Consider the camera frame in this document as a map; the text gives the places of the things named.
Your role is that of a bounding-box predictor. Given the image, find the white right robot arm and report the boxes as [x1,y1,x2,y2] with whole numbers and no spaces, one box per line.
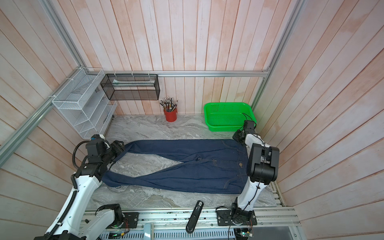
[231,120,280,225]

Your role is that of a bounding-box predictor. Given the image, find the black wire mesh basket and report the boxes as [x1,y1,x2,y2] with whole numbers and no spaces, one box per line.
[101,73,160,101]

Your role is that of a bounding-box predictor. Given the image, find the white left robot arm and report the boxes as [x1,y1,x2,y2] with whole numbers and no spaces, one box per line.
[38,135,127,240]

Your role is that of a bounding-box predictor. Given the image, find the dark blue denim trousers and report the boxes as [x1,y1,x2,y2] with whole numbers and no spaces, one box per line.
[102,139,248,195]

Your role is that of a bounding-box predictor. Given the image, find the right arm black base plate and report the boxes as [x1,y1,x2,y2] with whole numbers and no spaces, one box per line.
[216,209,258,226]

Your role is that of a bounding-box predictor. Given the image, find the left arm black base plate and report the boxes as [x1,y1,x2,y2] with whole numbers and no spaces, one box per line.
[122,212,139,230]

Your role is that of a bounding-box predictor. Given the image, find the white wire mesh shelf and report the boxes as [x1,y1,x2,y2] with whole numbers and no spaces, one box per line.
[52,68,117,140]

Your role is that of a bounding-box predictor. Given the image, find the red metal pencil bucket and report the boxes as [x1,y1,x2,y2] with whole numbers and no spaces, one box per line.
[164,109,178,123]

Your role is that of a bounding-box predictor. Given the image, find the green plastic basket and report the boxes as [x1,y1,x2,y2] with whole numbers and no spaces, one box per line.
[204,103,257,132]

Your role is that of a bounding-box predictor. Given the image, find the aluminium frame rail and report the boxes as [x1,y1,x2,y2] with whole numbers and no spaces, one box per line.
[1,1,307,166]

